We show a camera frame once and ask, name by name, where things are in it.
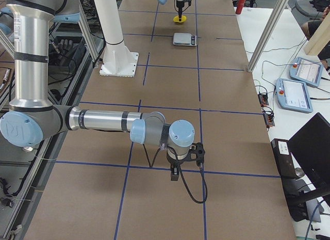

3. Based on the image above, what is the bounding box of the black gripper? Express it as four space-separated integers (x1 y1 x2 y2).
175 0 191 20
167 157 180 181

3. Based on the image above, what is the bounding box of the yellow mango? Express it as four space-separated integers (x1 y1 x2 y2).
173 15 187 24

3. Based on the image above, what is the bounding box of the silver electronic kitchen scale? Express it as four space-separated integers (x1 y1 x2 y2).
173 33 198 46

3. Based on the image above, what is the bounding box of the red fire extinguisher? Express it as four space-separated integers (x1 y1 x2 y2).
235 0 246 14

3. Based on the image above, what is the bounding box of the orange black usb hub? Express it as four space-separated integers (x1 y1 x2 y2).
262 110 275 129
258 92 269 107

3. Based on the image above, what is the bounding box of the black desktop computer box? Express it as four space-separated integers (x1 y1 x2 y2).
271 138 320 222

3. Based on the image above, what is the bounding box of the blue teach pendant near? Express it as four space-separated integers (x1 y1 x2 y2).
275 78 313 113

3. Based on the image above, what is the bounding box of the blue teach pendant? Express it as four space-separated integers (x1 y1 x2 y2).
289 57 323 87
275 78 313 113

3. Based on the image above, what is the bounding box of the seated person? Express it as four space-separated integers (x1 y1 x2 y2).
301 6 329 40

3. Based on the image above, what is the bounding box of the black computer monitor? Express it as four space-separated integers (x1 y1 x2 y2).
288 113 329 188

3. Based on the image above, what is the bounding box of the blue teach pendant far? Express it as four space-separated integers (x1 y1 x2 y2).
289 57 323 87

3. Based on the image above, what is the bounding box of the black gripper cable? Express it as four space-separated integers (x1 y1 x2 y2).
144 144 208 204

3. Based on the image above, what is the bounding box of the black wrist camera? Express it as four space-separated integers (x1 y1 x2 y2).
188 142 205 167

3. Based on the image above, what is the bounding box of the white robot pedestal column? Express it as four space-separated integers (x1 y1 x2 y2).
94 0 139 77

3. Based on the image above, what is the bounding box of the aluminium frame post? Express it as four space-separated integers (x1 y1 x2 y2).
247 0 289 72

